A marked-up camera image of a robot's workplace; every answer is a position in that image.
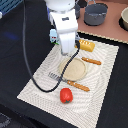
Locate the fork with orange handle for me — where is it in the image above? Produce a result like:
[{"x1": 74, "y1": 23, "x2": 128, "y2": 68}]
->
[{"x1": 48, "y1": 72, "x2": 90, "y2": 92}]

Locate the round wooden plate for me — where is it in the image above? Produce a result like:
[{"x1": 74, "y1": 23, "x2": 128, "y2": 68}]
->
[{"x1": 63, "y1": 58, "x2": 87, "y2": 81}]

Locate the blue dish rack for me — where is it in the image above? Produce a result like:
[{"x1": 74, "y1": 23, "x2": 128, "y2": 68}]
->
[{"x1": 0, "y1": 0, "x2": 23, "y2": 15}]

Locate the red toy pepper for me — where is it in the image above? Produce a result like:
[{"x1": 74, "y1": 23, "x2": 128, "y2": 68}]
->
[{"x1": 60, "y1": 88, "x2": 73, "y2": 104}]

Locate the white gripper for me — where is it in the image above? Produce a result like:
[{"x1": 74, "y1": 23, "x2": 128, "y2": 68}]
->
[{"x1": 50, "y1": 9, "x2": 78, "y2": 54}]

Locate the knife with orange handle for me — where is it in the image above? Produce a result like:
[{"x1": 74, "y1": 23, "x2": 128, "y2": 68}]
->
[{"x1": 81, "y1": 57, "x2": 102, "y2": 65}]

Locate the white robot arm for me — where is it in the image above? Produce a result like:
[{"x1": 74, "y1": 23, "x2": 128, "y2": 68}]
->
[{"x1": 44, "y1": 0, "x2": 78, "y2": 54}]

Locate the white woven placemat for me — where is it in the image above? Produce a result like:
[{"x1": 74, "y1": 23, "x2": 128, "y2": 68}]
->
[{"x1": 17, "y1": 41, "x2": 119, "y2": 128}]

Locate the toy bread loaf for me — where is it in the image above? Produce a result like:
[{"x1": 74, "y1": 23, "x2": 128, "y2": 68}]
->
[{"x1": 79, "y1": 39, "x2": 95, "y2": 52}]

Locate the small grey pot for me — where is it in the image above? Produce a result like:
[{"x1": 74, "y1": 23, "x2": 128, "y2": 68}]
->
[{"x1": 75, "y1": 4, "x2": 80, "y2": 19}]

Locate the beige bowl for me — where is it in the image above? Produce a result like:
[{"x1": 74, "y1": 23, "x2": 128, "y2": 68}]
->
[{"x1": 121, "y1": 7, "x2": 128, "y2": 30}]

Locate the light blue cup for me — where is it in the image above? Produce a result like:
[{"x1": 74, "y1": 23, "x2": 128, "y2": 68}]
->
[{"x1": 49, "y1": 29, "x2": 58, "y2": 44}]

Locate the brown wooden board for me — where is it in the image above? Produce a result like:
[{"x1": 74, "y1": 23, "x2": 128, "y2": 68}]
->
[{"x1": 78, "y1": 1, "x2": 128, "y2": 43}]

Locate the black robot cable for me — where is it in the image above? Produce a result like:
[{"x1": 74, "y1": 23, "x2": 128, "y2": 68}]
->
[{"x1": 21, "y1": 0, "x2": 81, "y2": 93}]

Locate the large grey pot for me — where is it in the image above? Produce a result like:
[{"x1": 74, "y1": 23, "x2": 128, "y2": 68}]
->
[{"x1": 84, "y1": 0, "x2": 107, "y2": 26}]

